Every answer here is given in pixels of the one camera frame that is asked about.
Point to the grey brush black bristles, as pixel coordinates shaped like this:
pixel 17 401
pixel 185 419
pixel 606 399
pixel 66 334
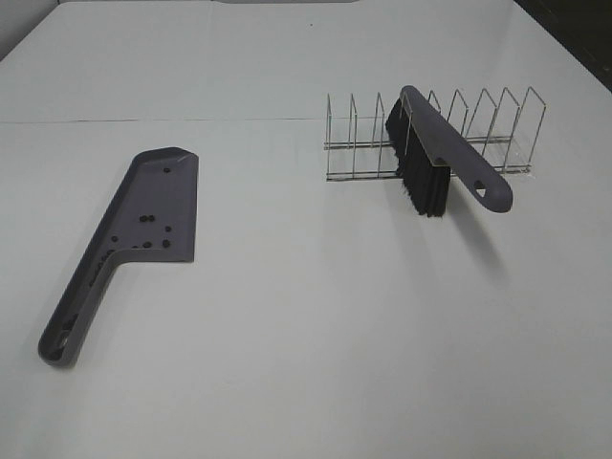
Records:
pixel 429 150

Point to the pile of coffee beans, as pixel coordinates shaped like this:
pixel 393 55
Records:
pixel 138 226

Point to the grey plastic dustpan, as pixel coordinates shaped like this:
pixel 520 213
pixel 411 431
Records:
pixel 186 167

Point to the metal wire rack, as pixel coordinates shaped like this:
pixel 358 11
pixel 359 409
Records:
pixel 504 130

